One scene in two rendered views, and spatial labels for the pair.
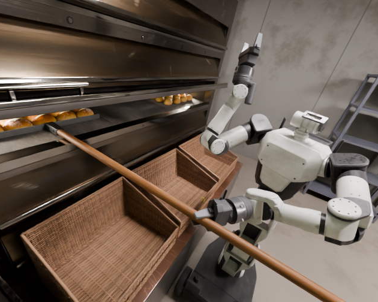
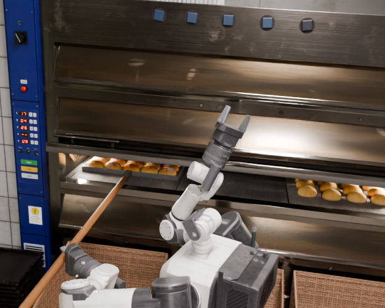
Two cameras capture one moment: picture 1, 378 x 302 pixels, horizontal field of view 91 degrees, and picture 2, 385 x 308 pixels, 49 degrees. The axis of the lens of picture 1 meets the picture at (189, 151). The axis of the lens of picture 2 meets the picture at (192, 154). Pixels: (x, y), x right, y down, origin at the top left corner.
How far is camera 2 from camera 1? 163 cm
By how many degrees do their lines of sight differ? 66
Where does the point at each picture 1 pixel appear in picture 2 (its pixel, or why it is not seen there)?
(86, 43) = (141, 112)
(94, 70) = (140, 132)
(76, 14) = (132, 93)
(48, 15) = (113, 97)
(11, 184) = (77, 201)
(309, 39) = not seen: outside the picture
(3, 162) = (74, 183)
